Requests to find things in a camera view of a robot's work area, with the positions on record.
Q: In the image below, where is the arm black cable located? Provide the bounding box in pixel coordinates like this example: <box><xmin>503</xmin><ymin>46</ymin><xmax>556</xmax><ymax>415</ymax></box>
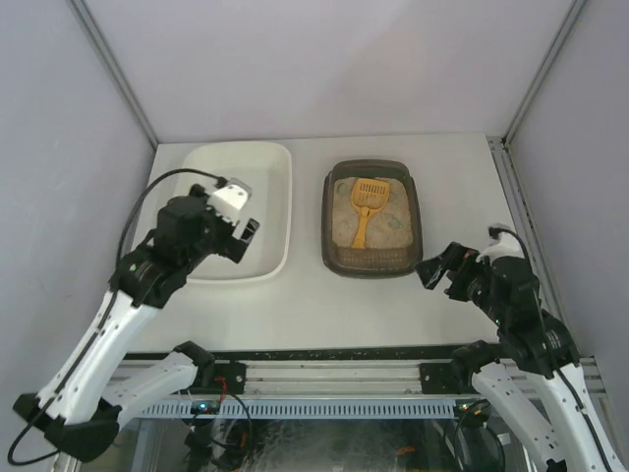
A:
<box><xmin>116</xmin><ymin>168</ymin><xmax>230</xmax><ymax>266</ymax></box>
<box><xmin>488</xmin><ymin>223</ymin><xmax>615</xmax><ymax>472</ymax></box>

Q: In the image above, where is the aluminium frame rail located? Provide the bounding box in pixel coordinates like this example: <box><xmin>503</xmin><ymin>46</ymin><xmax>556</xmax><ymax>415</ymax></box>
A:
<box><xmin>110</xmin><ymin>356</ymin><xmax>608</xmax><ymax>397</ymax></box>

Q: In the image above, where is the dark grey litter box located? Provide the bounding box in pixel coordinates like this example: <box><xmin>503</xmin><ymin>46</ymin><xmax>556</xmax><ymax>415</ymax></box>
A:
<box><xmin>321</xmin><ymin>158</ymin><xmax>423</xmax><ymax>278</ymax></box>

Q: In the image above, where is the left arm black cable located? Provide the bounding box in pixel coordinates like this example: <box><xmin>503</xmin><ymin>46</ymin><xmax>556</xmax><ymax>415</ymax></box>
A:
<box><xmin>116</xmin><ymin>168</ymin><xmax>230</xmax><ymax>266</ymax></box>

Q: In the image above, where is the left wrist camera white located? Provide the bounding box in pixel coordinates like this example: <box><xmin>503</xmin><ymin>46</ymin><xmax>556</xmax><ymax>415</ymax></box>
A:
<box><xmin>208</xmin><ymin>179</ymin><xmax>253</xmax><ymax>226</ymax></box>

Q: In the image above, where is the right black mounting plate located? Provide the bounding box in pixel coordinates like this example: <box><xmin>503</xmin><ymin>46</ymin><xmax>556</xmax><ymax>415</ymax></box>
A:
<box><xmin>419</xmin><ymin>362</ymin><xmax>465</xmax><ymax>395</ymax></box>

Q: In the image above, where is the black mounting plate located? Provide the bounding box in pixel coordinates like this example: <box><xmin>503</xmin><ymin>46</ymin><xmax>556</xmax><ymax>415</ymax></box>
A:
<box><xmin>419</xmin><ymin>362</ymin><xmax>465</xmax><ymax>395</ymax></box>
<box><xmin>193</xmin><ymin>361</ymin><xmax>247</xmax><ymax>394</ymax></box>

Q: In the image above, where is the white plastic tray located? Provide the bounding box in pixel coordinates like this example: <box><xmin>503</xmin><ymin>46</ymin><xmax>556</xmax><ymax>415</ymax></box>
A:
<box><xmin>175</xmin><ymin>141</ymin><xmax>293</xmax><ymax>284</ymax></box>

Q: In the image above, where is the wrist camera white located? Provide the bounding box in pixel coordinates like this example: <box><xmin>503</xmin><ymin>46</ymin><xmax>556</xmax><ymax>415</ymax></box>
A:
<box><xmin>208</xmin><ymin>179</ymin><xmax>253</xmax><ymax>226</ymax></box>
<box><xmin>477</xmin><ymin>224</ymin><xmax>524</xmax><ymax>263</ymax></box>

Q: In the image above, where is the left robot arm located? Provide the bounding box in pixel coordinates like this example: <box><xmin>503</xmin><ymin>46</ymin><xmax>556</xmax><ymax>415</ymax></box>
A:
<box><xmin>13</xmin><ymin>183</ymin><xmax>259</xmax><ymax>463</ymax></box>

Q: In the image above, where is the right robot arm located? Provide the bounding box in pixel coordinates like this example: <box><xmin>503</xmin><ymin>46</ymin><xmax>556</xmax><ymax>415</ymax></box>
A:
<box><xmin>415</xmin><ymin>228</ymin><xmax>625</xmax><ymax>471</ymax></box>

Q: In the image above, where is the yellow litter scoop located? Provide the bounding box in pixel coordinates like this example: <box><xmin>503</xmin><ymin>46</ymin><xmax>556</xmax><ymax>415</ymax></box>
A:
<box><xmin>351</xmin><ymin>178</ymin><xmax>390</xmax><ymax>250</ymax></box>

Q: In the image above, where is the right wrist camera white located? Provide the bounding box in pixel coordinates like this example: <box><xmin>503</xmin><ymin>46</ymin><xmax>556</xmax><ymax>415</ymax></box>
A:
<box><xmin>477</xmin><ymin>224</ymin><xmax>524</xmax><ymax>263</ymax></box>

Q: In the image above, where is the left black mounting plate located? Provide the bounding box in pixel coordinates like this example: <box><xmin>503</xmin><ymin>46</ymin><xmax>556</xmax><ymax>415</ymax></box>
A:
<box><xmin>193</xmin><ymin>361</ymin><xmax>247</xmax><ymax>394</ymax></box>

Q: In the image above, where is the grey slotted cable duct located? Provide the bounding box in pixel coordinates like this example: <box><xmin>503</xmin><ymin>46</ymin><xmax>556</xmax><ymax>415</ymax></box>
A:
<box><xmin>137</xmin><ymin>398</ymin><xmax>456</xmax><ymax>420</ymax></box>

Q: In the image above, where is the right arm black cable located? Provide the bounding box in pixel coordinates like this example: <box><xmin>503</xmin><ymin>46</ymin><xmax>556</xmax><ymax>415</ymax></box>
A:
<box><xmin>488</xmin><ymin>223</ymin><xmax>615</xmax><ymax>472</ymax></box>

